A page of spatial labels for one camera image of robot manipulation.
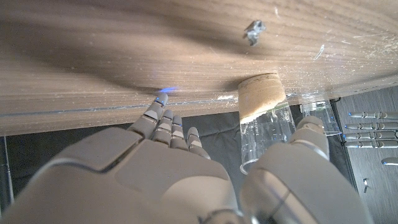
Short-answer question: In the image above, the small crumpled grey scrap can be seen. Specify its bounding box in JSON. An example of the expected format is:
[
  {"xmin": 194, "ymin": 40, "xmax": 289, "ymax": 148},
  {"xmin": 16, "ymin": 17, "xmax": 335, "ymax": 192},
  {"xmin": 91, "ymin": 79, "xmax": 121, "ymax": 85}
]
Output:
[{"xmin": 243, "ymin": 20, "xmax": 267, "ymax": 47}]

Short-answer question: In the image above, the clear plastic cup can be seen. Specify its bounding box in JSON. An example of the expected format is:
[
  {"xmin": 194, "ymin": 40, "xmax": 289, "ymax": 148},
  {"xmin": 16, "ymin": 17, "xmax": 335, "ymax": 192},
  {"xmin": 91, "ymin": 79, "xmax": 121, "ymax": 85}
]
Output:
[
  {"xmin": 300, "ymin": 93, "xmax": 343, "ymax": 138},
  {"xmin": 238, "ymin": 73, "xmax": 296, "ymax": 175}
]

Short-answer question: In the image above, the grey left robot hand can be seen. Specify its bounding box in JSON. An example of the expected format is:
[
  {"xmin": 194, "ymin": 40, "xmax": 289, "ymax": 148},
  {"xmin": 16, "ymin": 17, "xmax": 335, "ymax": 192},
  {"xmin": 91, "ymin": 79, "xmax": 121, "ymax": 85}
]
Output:
[{"xmin": 344, "ymin": 111, "xmax": 398, "ymax": 166}]

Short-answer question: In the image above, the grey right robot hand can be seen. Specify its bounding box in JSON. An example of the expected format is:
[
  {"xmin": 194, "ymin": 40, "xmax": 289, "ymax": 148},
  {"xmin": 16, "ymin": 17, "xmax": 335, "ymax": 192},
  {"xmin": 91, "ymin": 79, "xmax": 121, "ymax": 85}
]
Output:
[{"xmin": 0, "ymin": 92, "xmax": 376, "ymax": 224}]

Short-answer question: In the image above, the brown granulated sugar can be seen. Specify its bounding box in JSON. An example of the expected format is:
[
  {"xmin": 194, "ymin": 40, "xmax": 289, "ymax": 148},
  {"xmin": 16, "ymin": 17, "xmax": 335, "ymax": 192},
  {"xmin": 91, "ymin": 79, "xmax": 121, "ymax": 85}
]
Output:
[{"xmin": 238, "ymin": 73, "xmax": 287, "ymax": 124}]

